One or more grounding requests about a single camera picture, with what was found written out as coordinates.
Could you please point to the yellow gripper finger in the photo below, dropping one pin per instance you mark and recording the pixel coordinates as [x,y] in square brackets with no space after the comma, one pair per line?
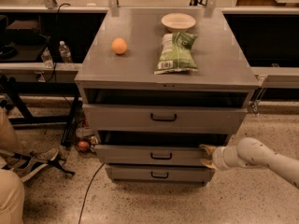
[208,163]
[208,148]

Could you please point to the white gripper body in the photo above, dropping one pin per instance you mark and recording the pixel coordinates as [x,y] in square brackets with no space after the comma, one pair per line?
[219,158]

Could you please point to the grey drawer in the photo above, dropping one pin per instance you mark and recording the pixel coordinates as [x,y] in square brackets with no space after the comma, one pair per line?
[164,119]
[159,173]
[175,156]

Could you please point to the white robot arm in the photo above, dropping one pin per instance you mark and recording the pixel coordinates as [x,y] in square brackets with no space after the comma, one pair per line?
[251,153]

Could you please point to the grey metal drawer cabinet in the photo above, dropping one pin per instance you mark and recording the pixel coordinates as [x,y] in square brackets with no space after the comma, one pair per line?
[223,79]

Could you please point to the grey bottom drawer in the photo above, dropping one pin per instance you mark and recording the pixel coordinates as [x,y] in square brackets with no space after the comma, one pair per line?
[159,173]

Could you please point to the grey top drawer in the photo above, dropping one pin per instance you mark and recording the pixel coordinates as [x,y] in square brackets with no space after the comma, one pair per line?
[164,119]

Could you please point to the green chip bag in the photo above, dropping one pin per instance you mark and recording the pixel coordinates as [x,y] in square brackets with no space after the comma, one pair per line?
[176,54]

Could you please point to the red apple on floor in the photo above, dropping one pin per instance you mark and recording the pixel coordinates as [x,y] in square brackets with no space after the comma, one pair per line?
[83,146]

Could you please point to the beige shallow bowl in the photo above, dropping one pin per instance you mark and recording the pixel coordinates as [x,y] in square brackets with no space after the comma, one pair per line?
[178,22]

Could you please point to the orange fruit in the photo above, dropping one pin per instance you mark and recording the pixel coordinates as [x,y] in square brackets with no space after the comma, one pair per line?
[119,46]

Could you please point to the black grabber stick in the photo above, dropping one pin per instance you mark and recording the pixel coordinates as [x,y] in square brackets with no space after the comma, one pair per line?
[55,163]

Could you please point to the grey sneaker shoe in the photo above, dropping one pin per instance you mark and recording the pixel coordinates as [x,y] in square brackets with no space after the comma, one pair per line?
[30,168]

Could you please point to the small clear water bottle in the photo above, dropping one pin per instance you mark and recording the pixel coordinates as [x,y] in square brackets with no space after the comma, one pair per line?
[47,59]

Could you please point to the person leg beige trousers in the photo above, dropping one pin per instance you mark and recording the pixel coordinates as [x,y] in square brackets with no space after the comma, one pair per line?
[11,187]

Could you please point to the dark box on shelf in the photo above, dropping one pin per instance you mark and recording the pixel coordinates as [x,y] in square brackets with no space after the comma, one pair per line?
[24,32]

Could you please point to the black table frame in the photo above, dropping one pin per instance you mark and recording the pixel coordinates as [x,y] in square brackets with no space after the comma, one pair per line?
[41,103]

